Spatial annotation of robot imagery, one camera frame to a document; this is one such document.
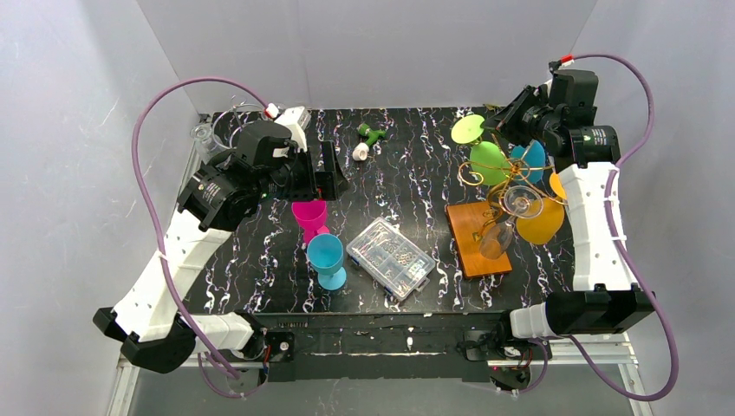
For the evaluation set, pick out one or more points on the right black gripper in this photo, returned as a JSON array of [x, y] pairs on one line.
[[517, 112]]

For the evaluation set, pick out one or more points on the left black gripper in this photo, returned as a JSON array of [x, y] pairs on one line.
[[309, 177]]

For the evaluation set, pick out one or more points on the green plastic wine glass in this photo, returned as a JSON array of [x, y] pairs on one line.
[[487, 163]]

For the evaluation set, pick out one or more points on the blue plastic wine glass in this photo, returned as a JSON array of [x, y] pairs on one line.
[[325, 253]]

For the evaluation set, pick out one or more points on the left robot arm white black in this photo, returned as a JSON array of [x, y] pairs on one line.
[[151, 322]]

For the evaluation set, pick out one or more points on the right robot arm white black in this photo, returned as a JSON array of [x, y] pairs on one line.
[[546, 162]]

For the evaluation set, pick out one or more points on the magenta plastic wine glass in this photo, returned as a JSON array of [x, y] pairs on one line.
[[311, 217]]

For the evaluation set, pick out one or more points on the teal plastic wine glass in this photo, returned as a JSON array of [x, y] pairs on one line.
[[534, 157]]

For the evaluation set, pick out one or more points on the clear wine glass on gold rack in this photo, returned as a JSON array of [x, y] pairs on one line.
[[516, 203]]

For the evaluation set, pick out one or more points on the orange plastic wine glass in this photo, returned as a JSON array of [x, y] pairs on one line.
[[551, 208]]

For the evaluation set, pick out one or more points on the green white toy drill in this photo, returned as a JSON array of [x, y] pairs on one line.
[[369, 137]]

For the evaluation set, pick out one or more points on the clear plastic screw box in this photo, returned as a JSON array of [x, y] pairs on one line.
[[391, 259]]

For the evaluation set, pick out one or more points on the clear glass left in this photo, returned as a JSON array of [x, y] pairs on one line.
[[206, 143]]

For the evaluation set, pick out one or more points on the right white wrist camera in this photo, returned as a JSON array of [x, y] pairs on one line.
[[562, 78]]

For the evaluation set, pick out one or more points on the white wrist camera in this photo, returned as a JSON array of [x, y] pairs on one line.
[[562, 78], [296, 119]]

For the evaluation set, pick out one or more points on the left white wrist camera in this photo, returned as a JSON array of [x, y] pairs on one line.
[[296, 119]]

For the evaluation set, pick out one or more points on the silver wire wine glass rack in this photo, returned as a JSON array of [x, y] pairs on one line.
[[227, 124]]

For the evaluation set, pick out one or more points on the gold wire wine glass rack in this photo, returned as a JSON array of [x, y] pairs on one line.
[[469, 221]]

